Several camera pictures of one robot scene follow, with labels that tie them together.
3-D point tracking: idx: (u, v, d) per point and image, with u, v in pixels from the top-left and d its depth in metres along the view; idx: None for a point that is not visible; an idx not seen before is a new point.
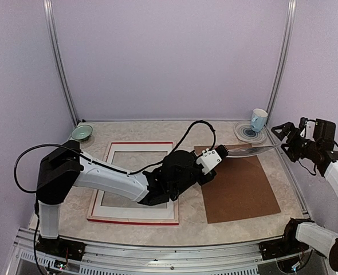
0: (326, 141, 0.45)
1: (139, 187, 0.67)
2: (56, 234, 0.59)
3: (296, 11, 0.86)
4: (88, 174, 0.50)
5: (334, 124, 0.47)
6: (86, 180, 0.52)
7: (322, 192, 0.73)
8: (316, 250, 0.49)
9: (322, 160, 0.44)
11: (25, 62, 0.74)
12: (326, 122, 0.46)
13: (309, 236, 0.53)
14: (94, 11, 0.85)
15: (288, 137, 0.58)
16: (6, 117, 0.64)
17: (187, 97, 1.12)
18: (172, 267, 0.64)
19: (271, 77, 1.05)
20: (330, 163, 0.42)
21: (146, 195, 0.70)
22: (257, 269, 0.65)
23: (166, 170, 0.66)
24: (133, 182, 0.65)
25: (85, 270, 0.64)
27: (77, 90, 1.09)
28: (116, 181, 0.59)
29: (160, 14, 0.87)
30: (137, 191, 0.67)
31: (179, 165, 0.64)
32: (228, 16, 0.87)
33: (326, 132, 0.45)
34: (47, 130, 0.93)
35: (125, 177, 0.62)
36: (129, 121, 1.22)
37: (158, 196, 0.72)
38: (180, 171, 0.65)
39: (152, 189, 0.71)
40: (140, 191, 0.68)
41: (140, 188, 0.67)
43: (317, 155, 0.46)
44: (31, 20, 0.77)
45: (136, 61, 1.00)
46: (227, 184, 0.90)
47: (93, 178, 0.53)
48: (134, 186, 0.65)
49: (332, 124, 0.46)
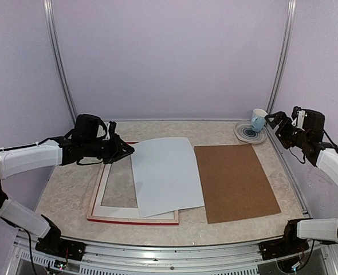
0: (315, 133, 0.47)
1: (57, 149, 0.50)
2: (47, 224, 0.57)
3: (296, 11, 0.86)
4: (5, 163, 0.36)
5: (323, 116, 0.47)
6: (7, 173, 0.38)
7: (319, 186, 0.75)
8: (322, 239, 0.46)
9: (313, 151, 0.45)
11: (23, 61, 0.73)
12: (316, 114, 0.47)
13: (311, 229, 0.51)
14: (94, 11, 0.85)
15: (279, 125, 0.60)
16: (5, 118, 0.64)
17: (186, 97, 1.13)
18: (172, 267, 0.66)
19: (271, 77, 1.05)
20: (320, 152, 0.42)
21: (63, 150, 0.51)
22: (258, 269, 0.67)
23: (79, 124, 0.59)
24: (45, 148, 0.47)
25: (85, 270, 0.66)
27: (77, 90, 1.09)
28: (28, 155, 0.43)
29: (160, 14, 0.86)
30: (52, 154, 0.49)
31: (91, 118, 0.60)
32: (229, 16, 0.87)
33: (315, 124, 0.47)
34: (47, 130, 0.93)
35: (35, 146, 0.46)
36: (129, 121, 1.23)
37: (74, 153, 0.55)
38: (93, 126, 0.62)
39: (68, 144, 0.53)
40: (59, 151, 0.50)
41: (58, 150, 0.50)
43: (306, 146, 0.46)
44: (29, 19, 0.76)
45: (136, 61, 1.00)
46: (227, 185, 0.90)
47: (10, 165, 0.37)
48: (51, 150, 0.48)
49: (321, 116, 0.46)
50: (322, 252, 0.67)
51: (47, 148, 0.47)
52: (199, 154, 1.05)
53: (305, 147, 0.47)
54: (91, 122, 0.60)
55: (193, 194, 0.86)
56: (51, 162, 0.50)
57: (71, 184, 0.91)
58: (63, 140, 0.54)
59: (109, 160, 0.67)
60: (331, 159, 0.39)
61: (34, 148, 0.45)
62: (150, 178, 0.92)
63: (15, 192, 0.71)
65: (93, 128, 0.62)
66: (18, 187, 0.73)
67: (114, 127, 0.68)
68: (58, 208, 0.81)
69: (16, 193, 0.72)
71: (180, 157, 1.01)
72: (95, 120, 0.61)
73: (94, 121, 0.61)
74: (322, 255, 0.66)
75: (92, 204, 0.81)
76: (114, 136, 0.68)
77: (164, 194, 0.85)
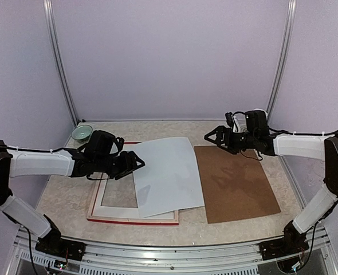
0: (260, 129, 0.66)
1: (70, 161, 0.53)
2: (48, 226, 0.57)
3: (295, 11, 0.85)
4: (19, 162, 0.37)
5: (262, 111, 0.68)
6: (20, 172, 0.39)
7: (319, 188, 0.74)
8: (321, 213, 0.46)
9: (266, 146, 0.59)
11: (24, 61, 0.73)
12: (256, 112, 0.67)
13: (308, 216, 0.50)
14: (94, 11, 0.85)
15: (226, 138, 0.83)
16: (5, 118, 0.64)
17: (186, 97, 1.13)
18: (172, 267, 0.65)
19: (271, 77, 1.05)
20: (274, 140, 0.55)
21: (75, 162, 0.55)
22: (258, 269, 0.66)
23: (95, 140, 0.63)
24: (58, 156, 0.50)
25: (85, 270, 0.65)
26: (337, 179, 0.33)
27: (78, 90, 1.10)
28: (43, 160, 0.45)
29: (160, 14, 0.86)
30: (63, 164, 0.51)
31: (107, 136, 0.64)
32: (228, 17, 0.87)
33: (259, 120, 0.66)
34: (47, 130, 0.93)
35: (50, 153, 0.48)
36: (129, 121, 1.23)
37: (85, 168, 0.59)
38: (106, 144, 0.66)
39: (80, 158, 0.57)
40: (71, 162, 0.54)
41: (70, 161, 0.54)
43: (262, 144, 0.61)
44: (29, 20, 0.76)
45: (136, 61, 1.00)
46: (227, 185, 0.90)
47: (23, 165, 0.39)
48: (64, 160, 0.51)
49: (261, 112, 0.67)
50: (322, 252, 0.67)
51: (61, 157, 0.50)
52: (199, 154, 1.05)
53: (260, 145, 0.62)
54: (105, 140, 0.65)
55: (194, 194, 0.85)
56: (61, 172, 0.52)
57: (72, 184, 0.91)
58: (76, 153, 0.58)
59: (114, 174, 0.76)
60: (285, 139, 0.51)
61: (48, 154, 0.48)
62: (150, 178, 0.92)
63: (15, 192, 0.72)
65: (106, 145, 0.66)
66: (18, 187, 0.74)
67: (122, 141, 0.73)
68: (58, 208, 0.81)
69: (16, 193, 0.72)
71: (180, 157, 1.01)
72: (109, 139, 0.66)
73: (109, 138, 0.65)
74: (322, 255, 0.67)
75: (92, 204, 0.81)
76: (125, 152, 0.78)
77: (164, 194, 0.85)
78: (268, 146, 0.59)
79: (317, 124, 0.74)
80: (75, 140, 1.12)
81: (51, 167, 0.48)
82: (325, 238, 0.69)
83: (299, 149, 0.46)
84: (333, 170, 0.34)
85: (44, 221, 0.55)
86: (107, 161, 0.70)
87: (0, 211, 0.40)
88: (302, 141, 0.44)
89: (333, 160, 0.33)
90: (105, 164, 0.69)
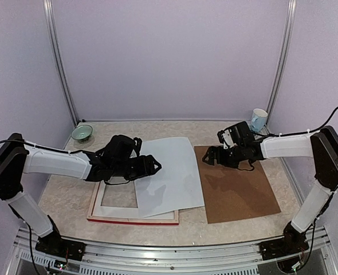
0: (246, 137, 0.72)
1: (86, 164, 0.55)
2: (50, 227, 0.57)
3: (296, 11, 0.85)
4: (34, 159, 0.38)
5: (243, 122, 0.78)
6: (33, 169, 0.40)
7: None
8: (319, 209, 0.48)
9: (254, 151, 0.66)
11: (24, 62, 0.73)
12: (238, 124, 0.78)
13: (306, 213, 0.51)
14: (94, 11, 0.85)
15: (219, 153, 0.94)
16: (5, 118, 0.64)
17: (186, 97, 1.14)
18: (172, 267, 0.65)
19: (271, 78, 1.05)
20: (262, 144, 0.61)
21: (92, 167, 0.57)
22: (258, 269, 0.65)
23: (114, 145, 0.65)
24: (75, 159, 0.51)
25: (85, 270, 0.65)
26: (325, 171, 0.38)
27: (78, 90, 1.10)
28: (59, 160, 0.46)
29: (160, 14, 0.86)
30: (78, 167, 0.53)
31: (126, 142, 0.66)
32: (228, 17, 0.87)
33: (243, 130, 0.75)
34: (47, 130, 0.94)
35: (68, 154, 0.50)
36: (130, 121, 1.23)
37: (101, 173, 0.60)
38: (125, 149, 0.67)
39: (97, 164, 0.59)
40: (87, 167, 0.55)
41: (87, 165, 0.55)
43: (250, 149, 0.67)
44: (30, 20, 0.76)
45: (136, 61, 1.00)
46: (227, 185, 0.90)
47: (38, 162, 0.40)
48: (80, 163, 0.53)
49: (242, 123, 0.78)
50: (322, 252, 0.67)
51: (77, 160, 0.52)
52: (199, 154, 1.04)
53: (248, 150, 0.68)
54: (124, 145, 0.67)
55: (193, 195, 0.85)
56: (76, 175, 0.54)
57: (72, 184, 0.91)
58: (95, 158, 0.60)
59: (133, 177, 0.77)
60: (272, 141, 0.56)
61: (66, 156, 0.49)
62: (151, 178, 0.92)
63: None
65: (125, 150, 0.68)
66: None
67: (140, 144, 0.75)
68: (58, 208, 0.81)
69: None
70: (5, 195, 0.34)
71: (180, 157, 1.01)
72: (128, 145, 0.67)
73: (129, 145, 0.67)
74: (322, 255, 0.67)
75: (92, 204, 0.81)
76: (143, 157, 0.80)
77: (164, 194, 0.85)
78: (256, 151, 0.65)
79: (317, 124, 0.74)
80: (75, 140, 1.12)
81: (66, 168, 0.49)
82: (325, 238, 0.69)
83: (287, 148, 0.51)
84: (323, 161, 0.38)
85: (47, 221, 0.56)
86: (125, 165, 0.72)
87: (9, 204, 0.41)
88: (290, 140, 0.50)
89: (322, 155, 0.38)
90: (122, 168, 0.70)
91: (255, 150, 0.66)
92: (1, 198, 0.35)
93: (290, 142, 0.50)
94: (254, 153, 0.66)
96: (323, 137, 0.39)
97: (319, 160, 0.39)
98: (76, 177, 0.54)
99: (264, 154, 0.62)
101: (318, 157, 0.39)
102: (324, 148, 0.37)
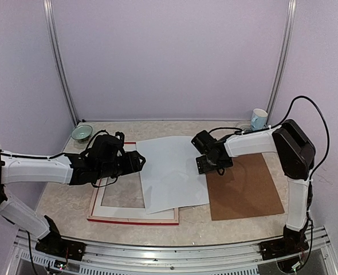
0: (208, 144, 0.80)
1: (67, 168, 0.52)
2: (47, 228, 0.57)
3: (296, 11, 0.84)
4: (10, 169, 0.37)
5: (204, 130, 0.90)
6: (11, 180, 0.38)
7: (321, 191, 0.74)
8: (303, 203, 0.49)
9: (219, 151, 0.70)
11: (23, 62, 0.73)
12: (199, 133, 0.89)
13: (295, 210, 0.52)
14: (93, 11, 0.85)
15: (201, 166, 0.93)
16: (6, 117, 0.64)
17: (186, 97, 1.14)
18: (172, 267, 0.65)
19: (271, 77, 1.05)
20: (226, 143, 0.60)
21: (74, 171, 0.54)
22: (258, 269, 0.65)
23: (98, 145, 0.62)
24: (55, 164, 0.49)
25: (85, 270, 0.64)
26: (292, 164, 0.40)
27: (78, 90, 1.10)
28: (39, 167, 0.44)
29: (160, 14, 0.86)
30: (59, 171, 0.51)
31: (110, 142, 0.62)
32: (228, 18, 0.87)
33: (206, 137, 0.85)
34: (47, 130, 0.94)
35: (47, 160, 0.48)
36: (130, 121, 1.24)
37: (85, 176, 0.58)
38: (109, 148, 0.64)
39: (80, 167, 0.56)
40: (69, 171, 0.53)
41: (69, 169, 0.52)
43: (216, 149, 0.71)
44: (30, 20, 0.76)
45: (135, 61, 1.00)
46: (228, 181, 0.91)
47: (15, 173, 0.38)
48: (61, 168, 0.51)
49: (203, 131, 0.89)
50: (322, 252, 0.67)
51: (57, 165, 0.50)
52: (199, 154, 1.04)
53: (213, 152, 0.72)
54: (109, 146, 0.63)
55: (193, 194, 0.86)
56: (58, 180, 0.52)
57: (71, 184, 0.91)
58: (77, 160, 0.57)
59: (118, 174, 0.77)
60: (235, 141, 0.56)
61: (47, 161, 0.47)
62: (150, 177, 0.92)
63: (15, 191, 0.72)
65: (110, 151, 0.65)
66: (18, 187, 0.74)
67: (123, 140, 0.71)
68: (58, 209, 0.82)
69: (16, 193, 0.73)
70: None
71: (180, 157, 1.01)
72: (113, 145, 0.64)
73: (113, 145, 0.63)
74: (322, 255, 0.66)
75: (91, 204, 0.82)
76: (128, 153, 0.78)
77: (164, 193, 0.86)
78: (220, 150, 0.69)
79: (318, 124, 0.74)
80: (75, 140, 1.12)
81: (47, 175, 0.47)
82: (325, 238, 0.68)
83: (251, 146, 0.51)
84: (282, 156, 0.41)
85: (43, 223, 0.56)
86: (112, 165, 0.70)
87: None
88: (253, 138, 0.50)
89: (285, 150, 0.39)
90: (109, 168, 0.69)
91: (220, 150, 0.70)
92: None
93: (250, 140, 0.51)
94: (219, 152, 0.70)
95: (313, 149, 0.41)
96: (283, 131, 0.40)
97: (282, 155, 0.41)
98: (58, 181, 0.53)
99: (230, 153, 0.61)
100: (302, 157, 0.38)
101: (282, 153, 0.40)
102: (287, 145, 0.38)
